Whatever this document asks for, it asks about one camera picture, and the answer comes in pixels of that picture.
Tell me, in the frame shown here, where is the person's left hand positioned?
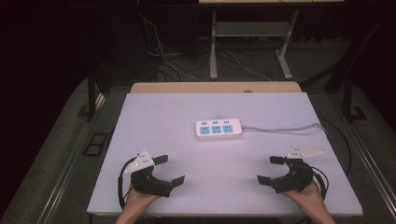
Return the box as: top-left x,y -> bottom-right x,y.
123,185 -> 161,213

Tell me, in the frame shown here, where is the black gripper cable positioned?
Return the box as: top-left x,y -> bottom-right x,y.
310,165 -> 330,201
117,156 -> 138,210

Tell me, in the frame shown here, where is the black stand leg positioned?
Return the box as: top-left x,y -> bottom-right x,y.
77,66 -> 110,122
323,18 -> 368,123

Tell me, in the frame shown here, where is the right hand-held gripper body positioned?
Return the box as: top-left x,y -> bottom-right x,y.
270,144 -> 329,194

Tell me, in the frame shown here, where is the thin black floor cable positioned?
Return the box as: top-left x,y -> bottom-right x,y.
317,115 -> 353,176

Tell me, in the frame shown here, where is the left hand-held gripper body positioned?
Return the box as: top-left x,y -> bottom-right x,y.
123,149 -> 174,199

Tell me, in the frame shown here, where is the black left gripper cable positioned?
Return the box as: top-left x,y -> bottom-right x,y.
117,156 -> 138,210

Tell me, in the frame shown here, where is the black floor frame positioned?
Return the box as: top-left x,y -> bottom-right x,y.
82,132 -> 109,157

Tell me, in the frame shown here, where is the white floor cable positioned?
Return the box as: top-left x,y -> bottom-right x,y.
137,12 -> 201,83

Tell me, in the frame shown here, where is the white and blue power strip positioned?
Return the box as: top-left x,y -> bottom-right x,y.
194,118 -> 244,141

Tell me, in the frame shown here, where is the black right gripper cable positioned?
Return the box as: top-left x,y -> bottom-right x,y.
310,165 -> 330,201

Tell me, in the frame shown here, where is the grey metal stand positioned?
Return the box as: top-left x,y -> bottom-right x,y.
208,9 -> 300,81

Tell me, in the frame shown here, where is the grey power strip cable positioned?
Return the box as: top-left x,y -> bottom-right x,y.
241,122 -> 328,136

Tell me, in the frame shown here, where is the person's right hand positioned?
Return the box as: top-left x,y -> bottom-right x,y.
281,181 -> 327,213

